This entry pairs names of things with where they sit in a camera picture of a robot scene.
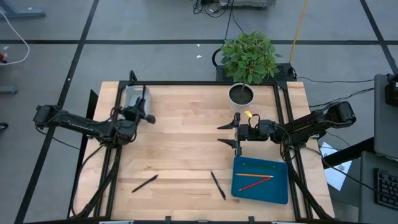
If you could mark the black arched corner bracket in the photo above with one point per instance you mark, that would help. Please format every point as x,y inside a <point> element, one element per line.
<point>133,76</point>

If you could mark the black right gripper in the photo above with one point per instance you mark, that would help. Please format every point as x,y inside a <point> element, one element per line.
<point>237,133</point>

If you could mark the grey equipment on wheels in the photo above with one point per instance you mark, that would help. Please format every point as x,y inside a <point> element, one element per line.
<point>245,3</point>

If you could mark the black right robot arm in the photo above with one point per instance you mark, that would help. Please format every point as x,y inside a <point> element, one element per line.
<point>311,124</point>

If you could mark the white plant pot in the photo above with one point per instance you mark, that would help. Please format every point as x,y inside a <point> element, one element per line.
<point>241,95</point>

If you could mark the blue plastic tray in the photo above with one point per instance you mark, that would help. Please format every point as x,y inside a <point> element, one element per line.
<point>259,194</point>

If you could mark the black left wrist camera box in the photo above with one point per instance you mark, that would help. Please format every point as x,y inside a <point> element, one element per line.
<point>130,114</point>

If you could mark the white paper sheet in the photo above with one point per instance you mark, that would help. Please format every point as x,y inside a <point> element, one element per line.
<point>335,177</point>

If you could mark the red pencil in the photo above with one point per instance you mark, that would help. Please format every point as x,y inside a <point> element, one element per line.
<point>255,184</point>

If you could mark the orange pencil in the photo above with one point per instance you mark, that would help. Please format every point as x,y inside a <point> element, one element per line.
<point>255,175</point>

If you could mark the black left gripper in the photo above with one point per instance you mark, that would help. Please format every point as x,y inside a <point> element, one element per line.
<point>143,114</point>

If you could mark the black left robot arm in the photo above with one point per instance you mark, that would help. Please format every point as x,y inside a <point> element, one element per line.
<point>77,123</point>

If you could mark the black keyboard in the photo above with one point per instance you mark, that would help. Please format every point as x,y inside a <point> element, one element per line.
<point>387,189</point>

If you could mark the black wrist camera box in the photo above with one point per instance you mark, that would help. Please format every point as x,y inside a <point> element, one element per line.
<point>248,133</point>
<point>130,114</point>

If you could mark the green pencil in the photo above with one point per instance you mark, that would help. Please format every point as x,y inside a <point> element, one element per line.
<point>258,165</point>

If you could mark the grey table foot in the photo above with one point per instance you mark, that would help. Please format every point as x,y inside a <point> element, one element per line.
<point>18,13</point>
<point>7,89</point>

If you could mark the black box device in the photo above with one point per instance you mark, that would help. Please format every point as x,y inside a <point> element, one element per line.
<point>392,91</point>

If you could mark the red object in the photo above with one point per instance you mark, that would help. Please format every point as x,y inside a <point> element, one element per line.
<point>2,57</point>

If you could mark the grey desk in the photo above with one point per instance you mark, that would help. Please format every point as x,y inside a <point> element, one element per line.
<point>367,186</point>

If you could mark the black aluminium rig frame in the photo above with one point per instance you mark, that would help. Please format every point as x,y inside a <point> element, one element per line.
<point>186,83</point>

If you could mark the black pen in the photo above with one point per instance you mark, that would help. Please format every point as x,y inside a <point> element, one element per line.
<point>218,185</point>
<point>144,183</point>

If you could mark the white plastic bin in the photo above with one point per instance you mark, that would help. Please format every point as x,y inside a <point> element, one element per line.
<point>130,93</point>

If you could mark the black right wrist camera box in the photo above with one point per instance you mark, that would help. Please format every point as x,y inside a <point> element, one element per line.
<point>248,133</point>

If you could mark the green leafy plant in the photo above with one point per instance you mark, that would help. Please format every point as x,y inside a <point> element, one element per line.
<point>248,57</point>

